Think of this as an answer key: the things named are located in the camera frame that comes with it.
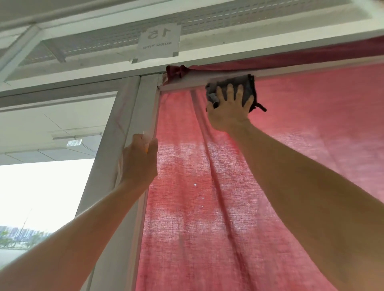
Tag person's right hand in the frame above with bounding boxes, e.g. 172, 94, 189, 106
206, 84, 256, 132

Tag person's left hand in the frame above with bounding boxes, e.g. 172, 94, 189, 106
119, 133, 159, 188

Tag grey cleaning cloth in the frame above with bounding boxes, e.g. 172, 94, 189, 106
205, 74, 267, 113

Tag white window frame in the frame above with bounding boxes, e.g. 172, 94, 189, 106
0, 0, 384, 291

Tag person's right forearm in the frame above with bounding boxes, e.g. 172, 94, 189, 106
220, 119, 384, 291

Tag person's left forearm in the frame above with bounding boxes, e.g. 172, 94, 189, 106
0, 179, 150, 291

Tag red fabric curtain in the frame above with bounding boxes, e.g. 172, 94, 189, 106
136, 36, 384, 291

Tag white paper sign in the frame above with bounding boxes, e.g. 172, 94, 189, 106
130, 23, 182, 64

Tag perforated metal ceiling panel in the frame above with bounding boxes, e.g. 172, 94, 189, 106
18, 0, 362, 67

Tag distant buildings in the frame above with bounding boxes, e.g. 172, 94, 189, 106
0, 225, 52, 250

